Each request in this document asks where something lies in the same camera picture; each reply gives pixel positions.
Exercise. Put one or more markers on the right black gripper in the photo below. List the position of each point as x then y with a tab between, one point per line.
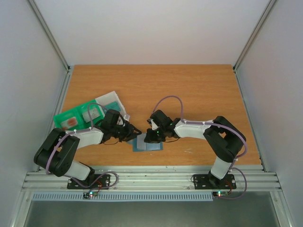
152	136

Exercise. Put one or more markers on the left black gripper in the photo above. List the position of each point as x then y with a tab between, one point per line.
130	134

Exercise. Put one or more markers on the teal leather card holder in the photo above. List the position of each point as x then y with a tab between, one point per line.
139	145

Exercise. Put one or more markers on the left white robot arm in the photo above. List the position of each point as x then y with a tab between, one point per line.
57	152

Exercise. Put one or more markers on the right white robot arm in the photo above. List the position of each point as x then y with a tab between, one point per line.
225	140

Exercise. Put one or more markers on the silver card in green bin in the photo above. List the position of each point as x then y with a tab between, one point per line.
93	113

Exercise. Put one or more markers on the white plastic bin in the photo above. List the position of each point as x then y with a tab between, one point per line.
112	101

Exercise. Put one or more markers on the green two-compartment bin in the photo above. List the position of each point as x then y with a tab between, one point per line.
78	117

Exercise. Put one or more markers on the left small circuit board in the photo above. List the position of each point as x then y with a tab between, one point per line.
91	194

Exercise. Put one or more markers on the small circuit board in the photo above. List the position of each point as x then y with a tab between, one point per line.
220	193
91	194

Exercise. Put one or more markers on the right small circuit board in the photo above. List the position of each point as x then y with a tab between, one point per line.
220	193

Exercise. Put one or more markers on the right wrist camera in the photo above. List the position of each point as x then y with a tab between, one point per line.
153	125

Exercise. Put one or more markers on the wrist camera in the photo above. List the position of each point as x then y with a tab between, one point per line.
153	125
123	118

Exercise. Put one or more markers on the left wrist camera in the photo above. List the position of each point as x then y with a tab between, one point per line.
123	118

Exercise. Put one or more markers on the aluminium front rail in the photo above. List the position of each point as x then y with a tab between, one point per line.
159	178

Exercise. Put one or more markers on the grey slotted cable duct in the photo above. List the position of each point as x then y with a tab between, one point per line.
123	196

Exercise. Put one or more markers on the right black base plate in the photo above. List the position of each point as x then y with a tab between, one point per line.
205	181

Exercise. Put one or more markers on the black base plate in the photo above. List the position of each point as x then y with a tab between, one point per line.
97	181
205	181

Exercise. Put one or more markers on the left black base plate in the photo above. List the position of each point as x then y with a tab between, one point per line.
97	181

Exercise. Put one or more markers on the left aluminium side rail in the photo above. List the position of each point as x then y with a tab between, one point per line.
59	102

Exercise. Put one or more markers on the aluminium side rail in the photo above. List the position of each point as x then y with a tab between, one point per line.
263	162
59	102

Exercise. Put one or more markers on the right aluminium side rail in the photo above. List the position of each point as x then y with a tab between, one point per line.
263	162

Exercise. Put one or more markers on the left aluminium frame post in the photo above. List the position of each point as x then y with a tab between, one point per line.
37	12

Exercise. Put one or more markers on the aluminium frame post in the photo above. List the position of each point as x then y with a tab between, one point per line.
37	12
255	32

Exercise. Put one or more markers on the right aluminium frame post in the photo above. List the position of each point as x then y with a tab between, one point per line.
255	32

